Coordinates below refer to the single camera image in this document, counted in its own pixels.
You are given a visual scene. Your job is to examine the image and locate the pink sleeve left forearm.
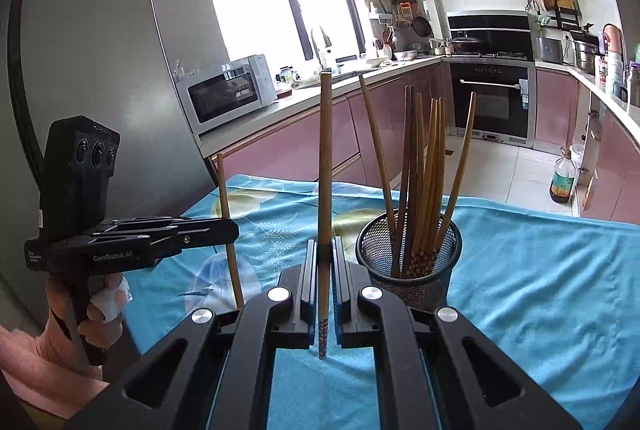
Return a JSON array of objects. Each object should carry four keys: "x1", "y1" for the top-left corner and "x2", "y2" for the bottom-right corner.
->
[{"x1": 0, "y1": 321, "x2": 108, "y2": 427}]

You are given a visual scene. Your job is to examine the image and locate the person's left hand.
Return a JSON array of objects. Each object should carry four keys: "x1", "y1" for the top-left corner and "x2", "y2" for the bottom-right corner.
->
[{"x1": 46, "y1": 273, "x2": 130, "y2": 350}]

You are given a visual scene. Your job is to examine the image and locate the black mesh utensil holder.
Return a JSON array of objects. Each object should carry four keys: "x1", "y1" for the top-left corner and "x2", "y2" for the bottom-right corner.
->
[{"x1": 356, "y1": 214, "x2": 462, "y2": 312}]

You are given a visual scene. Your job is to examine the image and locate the white microwave oven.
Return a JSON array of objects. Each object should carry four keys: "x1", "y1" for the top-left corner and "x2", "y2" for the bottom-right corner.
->
[{"x1": 176, "y1": 55, "x2": 277, "y2": 136}]

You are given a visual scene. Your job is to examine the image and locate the blue floral tablecloth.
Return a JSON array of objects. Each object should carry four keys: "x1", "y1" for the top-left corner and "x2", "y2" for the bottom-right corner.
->
[{"x1": 121, "y1": 173, "x2": 640, "y2": 430}]

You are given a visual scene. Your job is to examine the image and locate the grey refrigerator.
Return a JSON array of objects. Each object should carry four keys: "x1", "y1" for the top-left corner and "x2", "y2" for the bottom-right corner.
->
[{"x1": 1, "y1": 0, "x2": 213, "y2": 323}]

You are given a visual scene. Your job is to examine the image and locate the cooking oil bottle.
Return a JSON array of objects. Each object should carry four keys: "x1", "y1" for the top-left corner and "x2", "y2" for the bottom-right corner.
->
[{"x1": 549, "y1": 147, "x2": 577, "y2": 203}]

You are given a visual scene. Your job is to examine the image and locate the black built-in oven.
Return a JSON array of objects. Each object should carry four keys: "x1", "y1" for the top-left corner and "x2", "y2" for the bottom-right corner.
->
[{"x1": 448, "y1": 56, "x2": 536, "y2": 148}]

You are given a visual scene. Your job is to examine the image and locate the black frying pan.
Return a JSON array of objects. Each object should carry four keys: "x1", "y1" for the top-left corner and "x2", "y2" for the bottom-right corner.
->
[{"x1": 412, "y1": 16, "x2": 433, "y2": 38}]

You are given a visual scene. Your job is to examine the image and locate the stainless steel pot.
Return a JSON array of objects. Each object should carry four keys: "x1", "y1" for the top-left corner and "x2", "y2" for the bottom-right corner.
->
[{"x1": 573, "y1": 40, "x2": 600, "y2": 75}]

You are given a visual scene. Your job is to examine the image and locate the black camera module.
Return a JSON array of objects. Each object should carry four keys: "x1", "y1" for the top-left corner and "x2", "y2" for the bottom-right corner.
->
[{"x1": 40, "y1": 116, "x2": 120, "y2": 242}]

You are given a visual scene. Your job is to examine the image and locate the black wall shelf rack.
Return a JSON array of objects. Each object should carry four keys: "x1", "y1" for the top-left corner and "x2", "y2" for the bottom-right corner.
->
[{"x1": 524, "y1": 0, "x2": 582, "y2": 31}]

